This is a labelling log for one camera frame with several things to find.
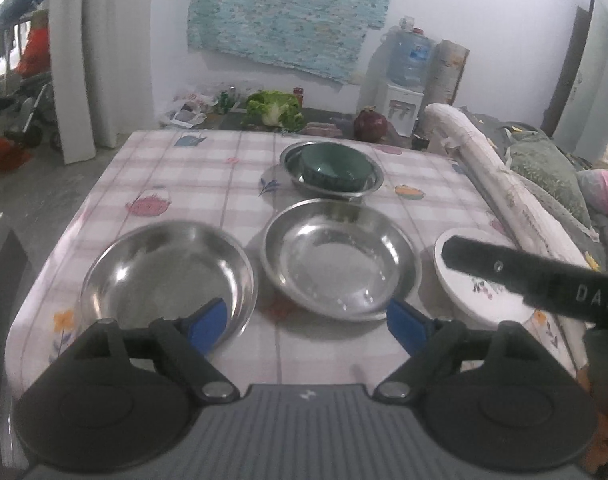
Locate large steel bowl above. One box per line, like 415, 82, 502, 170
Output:
78, 220, 258, 346

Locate green ceramic bowl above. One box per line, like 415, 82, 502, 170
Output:
300, 142, 372, 193

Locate white floral ceramic plate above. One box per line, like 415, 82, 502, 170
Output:
433, 228, 534, 328

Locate white rolled bedding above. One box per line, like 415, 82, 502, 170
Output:
424, 104, 608, 374

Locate shallow steel plate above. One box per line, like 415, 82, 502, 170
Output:
261, 198, 422, 322

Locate plaid teapot tablecloth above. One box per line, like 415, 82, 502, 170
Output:
4, 128, 581, 401

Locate dark red round vegetable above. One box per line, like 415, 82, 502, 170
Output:
353, 107, 389, 143

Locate white plastic bags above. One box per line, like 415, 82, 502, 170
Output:
158, 87, 239, 129

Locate white water dispenser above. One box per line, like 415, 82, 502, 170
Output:
376, 80, 423, 138

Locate green bottle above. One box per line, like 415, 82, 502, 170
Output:
217, 91, 230, 115

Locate green leafy cabbage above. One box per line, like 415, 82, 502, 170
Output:
243, 90, 304, 132

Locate red jar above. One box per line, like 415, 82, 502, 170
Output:
292, 87, 304, 106

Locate grey stroller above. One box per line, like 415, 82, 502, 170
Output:
0, 72, 62, 153

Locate blue water bottle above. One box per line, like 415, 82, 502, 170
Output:
386, 28, 434, 89

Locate white curtain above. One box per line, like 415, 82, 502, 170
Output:
48, 0, 155, 164

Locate turquoise wall cloth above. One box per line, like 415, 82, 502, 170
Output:
187, 0, 390, 84

